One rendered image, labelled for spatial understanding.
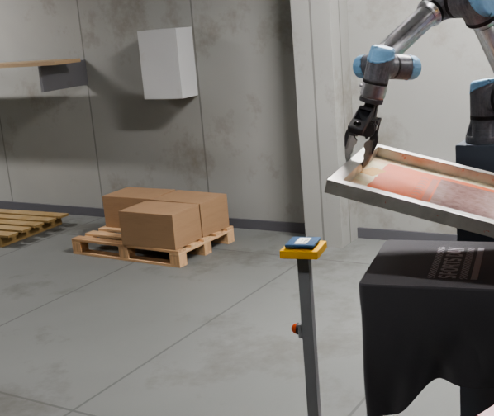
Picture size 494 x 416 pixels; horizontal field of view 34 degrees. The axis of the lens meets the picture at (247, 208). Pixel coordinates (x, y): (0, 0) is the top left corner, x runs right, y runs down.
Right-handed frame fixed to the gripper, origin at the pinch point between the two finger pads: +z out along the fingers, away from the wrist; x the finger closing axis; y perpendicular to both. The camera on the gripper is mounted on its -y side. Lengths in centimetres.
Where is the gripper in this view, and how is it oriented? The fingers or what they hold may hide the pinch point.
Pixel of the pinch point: (355, 163)
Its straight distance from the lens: 245.0
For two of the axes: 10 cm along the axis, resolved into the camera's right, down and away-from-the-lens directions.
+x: -9.3, -2.6, 2.7
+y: 3.4, -2.5, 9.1
